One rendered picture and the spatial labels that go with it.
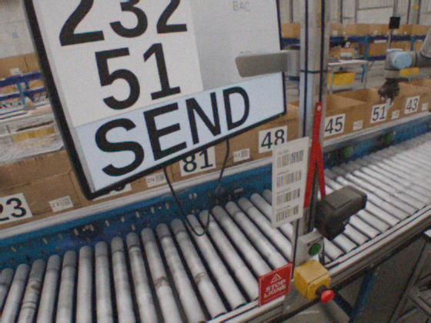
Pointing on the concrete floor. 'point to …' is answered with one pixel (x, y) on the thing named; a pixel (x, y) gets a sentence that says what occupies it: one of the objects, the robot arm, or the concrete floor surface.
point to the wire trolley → (29, 140)
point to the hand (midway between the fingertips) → (384, 109)
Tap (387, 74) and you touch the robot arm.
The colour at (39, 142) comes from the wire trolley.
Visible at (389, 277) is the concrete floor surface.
